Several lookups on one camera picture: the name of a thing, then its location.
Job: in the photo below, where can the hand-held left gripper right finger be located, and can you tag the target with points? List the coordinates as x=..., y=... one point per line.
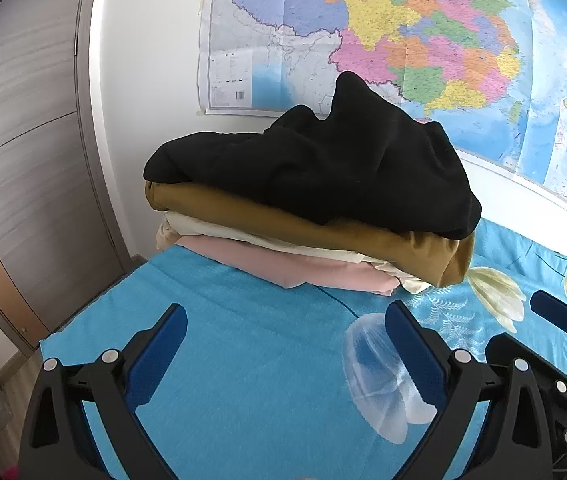
x=413, y=355

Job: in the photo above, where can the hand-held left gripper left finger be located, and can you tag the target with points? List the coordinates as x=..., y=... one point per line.
x=156, y=360

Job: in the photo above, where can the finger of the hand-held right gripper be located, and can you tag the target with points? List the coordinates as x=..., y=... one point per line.
x=538, y=367
x=558, y=312

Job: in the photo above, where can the black coat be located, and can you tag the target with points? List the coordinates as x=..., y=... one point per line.
x=338, y=170

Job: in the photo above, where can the blue floral bedsheet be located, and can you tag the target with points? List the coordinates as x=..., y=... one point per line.
x=263, y=360

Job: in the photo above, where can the mustard folded garment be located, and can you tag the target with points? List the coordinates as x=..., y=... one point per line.
x=363, y=245

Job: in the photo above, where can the cream folded garment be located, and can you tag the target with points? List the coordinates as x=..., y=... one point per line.
x=213, y=230

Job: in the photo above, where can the pink folded garment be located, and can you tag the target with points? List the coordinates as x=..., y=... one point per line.
x=288, y=265

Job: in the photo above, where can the wooden wardrobe door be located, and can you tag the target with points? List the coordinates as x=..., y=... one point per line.
x=28, y=160

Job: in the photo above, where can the colourful wall map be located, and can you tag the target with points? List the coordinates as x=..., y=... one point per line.
x=413, y=35

